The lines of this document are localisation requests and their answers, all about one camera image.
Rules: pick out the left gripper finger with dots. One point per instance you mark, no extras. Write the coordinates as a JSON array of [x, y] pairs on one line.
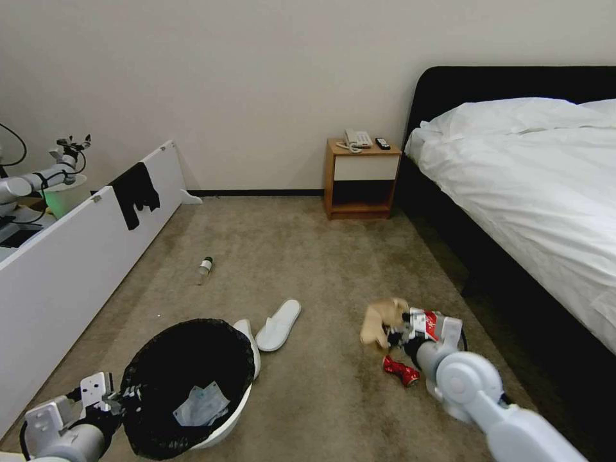
[[126, 407], [129, 391]]

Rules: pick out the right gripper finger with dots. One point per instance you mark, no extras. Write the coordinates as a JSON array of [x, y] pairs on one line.
[[391, 337], [407, 323]]

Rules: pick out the red and white crushed can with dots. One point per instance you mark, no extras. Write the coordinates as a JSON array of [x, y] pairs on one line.
[[427, 325]]

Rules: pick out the white round trash bin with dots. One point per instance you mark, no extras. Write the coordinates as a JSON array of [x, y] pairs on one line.
[[243, 385]]

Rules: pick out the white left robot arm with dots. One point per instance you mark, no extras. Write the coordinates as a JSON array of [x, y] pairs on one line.
[[72, 435]]

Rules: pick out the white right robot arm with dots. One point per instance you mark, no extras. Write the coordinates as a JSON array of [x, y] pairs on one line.
[[486, 399]]

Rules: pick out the slim grey robot arm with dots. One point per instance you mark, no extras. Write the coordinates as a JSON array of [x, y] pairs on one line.
[[29, 182]]

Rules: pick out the black bin liner bag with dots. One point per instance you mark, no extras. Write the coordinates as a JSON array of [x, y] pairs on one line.
[[183, 356]]

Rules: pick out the white bin with green glow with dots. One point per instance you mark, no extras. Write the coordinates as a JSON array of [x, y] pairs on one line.
[[67, 197]]

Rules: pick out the crumpled brown paper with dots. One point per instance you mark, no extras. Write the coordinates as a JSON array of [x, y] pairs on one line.
[[378, 320]]

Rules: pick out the pale crumpled packet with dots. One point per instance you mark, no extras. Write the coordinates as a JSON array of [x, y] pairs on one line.
[[202, 406]]

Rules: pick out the white slipper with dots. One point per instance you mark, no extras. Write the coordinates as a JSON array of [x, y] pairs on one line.
[[279, 325], [244, 328]]

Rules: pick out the long white partition panel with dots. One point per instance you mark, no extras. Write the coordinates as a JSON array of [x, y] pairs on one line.
[[58, 289]]

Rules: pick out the clear plastic bottle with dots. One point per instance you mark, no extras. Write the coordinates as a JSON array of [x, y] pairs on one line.
[[205, 270]]

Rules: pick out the wooden nightstand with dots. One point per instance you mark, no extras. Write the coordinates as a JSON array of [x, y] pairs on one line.
[[337, 192]]

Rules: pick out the white nightstand drawer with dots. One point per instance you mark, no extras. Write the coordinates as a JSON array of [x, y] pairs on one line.
[[366, 168]]

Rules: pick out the white duvet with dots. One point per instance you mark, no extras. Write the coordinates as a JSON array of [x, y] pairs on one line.
[[520, 183]]

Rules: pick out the black remote control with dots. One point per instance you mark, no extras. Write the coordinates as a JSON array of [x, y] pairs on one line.
[[383, 143]]

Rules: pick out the dark flat laptop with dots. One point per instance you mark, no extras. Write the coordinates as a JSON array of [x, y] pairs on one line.
[[17, 237]]

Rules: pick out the white desk telephone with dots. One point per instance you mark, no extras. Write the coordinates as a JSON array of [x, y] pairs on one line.
[[357, 138]]

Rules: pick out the black cloth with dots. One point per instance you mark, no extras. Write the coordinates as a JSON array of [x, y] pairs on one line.
[[137, 192]]

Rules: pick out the white partition foot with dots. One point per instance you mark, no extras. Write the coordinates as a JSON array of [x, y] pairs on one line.
[[191, 197]]

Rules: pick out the short white partition panel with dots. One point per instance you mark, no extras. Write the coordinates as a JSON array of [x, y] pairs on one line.
[[166, 187]]

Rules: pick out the white pillow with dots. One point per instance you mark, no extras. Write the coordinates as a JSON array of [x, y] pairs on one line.
[[601, 109]]

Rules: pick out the black bed frame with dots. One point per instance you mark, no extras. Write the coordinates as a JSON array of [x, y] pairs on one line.
[[433, 202]]

